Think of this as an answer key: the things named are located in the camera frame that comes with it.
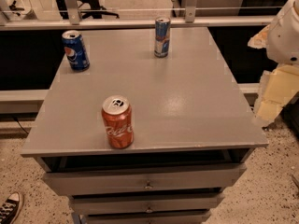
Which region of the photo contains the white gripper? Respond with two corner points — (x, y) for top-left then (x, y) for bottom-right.
(248, 0), (299, 127)

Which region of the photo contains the blue silver redbull can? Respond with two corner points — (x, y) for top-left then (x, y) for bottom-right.
(154, 17), (171, 58)

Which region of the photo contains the red coca-cola can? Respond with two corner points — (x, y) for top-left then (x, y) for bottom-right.
(102, 95), (134, 149)

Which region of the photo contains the blue pepsi can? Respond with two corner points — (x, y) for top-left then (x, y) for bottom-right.
(62, 30), (90, 71)

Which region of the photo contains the grey drawer cabinet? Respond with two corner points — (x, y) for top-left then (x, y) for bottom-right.
(20, 26), (269, 224)

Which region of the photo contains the top grey drawer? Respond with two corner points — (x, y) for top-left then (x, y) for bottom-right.
(43, 163), (246, 196)

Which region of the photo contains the grey drawer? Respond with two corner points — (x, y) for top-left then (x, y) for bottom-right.
(70, 192), (224, 215)
(43, 163), (246, 196)
(87, 210), (210, 224)

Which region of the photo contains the middle grey drawer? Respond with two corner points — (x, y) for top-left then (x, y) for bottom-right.
(70, 192), (224, 215)

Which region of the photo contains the bottom grey drawer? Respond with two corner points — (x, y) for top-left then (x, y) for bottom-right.
(87, 210), (210, 224)

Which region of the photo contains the black white sneaker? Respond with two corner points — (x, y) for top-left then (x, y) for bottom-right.
(0, 192), (23, 224)

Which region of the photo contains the grey metal rail frame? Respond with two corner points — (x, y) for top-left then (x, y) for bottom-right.
(1, 0), (286, 31)

